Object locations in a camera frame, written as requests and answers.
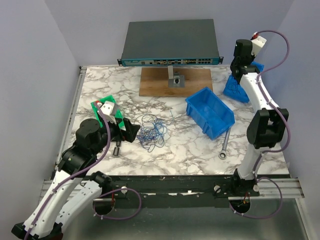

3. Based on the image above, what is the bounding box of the black T-shaped tool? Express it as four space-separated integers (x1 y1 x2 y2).
115 141 122 149

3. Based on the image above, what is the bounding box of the green plastic bin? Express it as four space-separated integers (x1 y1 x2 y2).
90 95 125 130

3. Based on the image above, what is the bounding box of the silver ratchet wrench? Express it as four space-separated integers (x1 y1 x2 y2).
218 128 231 160

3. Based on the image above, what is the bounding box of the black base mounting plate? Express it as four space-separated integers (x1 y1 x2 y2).
93 175 260 213

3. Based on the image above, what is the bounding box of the aluminium frame rail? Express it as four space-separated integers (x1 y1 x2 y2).
27 65 307 240

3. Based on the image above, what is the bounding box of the grey metal bracket fixture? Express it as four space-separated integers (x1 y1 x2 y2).
167 65 185 88

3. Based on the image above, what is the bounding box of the grey network switch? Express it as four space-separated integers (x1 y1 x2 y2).
117 19 224 67

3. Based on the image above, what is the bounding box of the near blue plastic bin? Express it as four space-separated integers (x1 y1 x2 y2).
185 87 235 140

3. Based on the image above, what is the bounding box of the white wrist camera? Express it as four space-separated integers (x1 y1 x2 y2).
250 32 267 58
95 101 119 124

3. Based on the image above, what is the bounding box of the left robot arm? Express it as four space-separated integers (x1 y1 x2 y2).
11 118 141 240

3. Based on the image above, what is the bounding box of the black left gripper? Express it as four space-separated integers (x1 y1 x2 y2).
92 116 141 155

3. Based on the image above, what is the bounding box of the far blue plastic bin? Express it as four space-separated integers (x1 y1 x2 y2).
223 59 264 109

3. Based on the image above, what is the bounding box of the blue plastic bin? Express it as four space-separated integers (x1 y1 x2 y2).
223 59 264 109
185 87 235 140

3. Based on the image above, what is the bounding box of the small metal cylinder socket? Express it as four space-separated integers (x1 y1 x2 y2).
112 146 120 157

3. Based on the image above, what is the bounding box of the light blue thin cable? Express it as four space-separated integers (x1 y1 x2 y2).
139 109 175 147

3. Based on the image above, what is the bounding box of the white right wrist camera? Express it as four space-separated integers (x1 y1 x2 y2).
250 32 267 58

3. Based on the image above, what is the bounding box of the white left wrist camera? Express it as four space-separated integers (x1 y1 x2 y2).
95 101 119 124

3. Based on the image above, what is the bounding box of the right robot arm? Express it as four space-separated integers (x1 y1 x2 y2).
230 36 289 196

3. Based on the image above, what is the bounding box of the brown wooden board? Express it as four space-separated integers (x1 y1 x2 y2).
139 67 213 98

